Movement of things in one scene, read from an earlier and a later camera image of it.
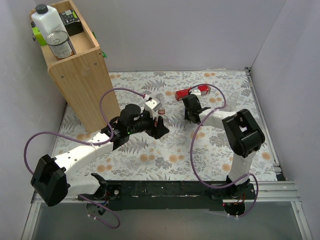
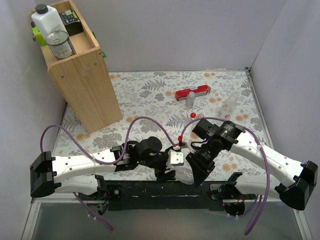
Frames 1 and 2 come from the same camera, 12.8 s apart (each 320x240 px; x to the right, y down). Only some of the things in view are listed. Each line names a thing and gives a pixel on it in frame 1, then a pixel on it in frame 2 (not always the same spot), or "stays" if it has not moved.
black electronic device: x=71 y=19 stays
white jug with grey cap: x=47 y=20 stays
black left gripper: x=155 y=127 to x=163 y=167
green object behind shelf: x=37 y=34 stays
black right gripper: x=189 y=100 to x=201 y=163
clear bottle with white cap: x=160 y=97 to x=183 y=173
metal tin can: x=59 y=42 stays
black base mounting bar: x=169 y=195 stays
